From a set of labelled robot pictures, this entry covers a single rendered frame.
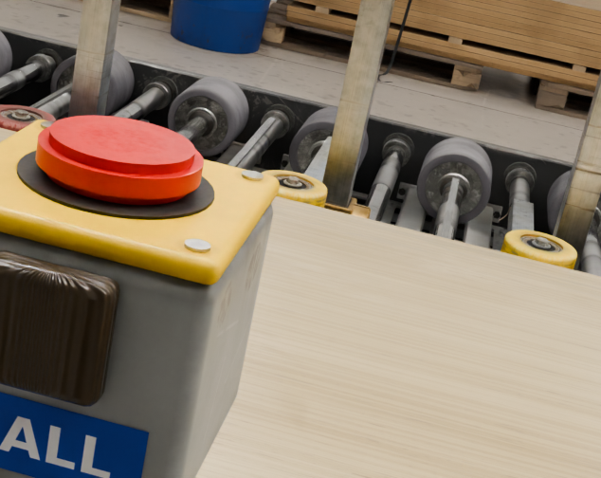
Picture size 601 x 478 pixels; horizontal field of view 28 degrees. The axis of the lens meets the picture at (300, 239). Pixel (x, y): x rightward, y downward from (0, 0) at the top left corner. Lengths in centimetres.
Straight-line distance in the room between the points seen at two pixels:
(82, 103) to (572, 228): 60
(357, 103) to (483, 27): 481
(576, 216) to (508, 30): 481
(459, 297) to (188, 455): 86
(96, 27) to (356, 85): 32
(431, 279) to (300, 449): 37
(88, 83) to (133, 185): 119
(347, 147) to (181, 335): 114
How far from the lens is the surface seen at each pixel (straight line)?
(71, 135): 29
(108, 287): 26
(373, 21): 136
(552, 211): 180
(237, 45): 596
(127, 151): 28
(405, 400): 92
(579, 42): 622
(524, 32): 620
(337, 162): 140
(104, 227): 27
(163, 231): 27
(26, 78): 192
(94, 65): 145
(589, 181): 140
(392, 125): 193
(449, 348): 102
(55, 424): 28
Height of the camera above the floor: 132
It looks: 21 degrees down
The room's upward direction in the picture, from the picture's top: 12 degrees clockwise
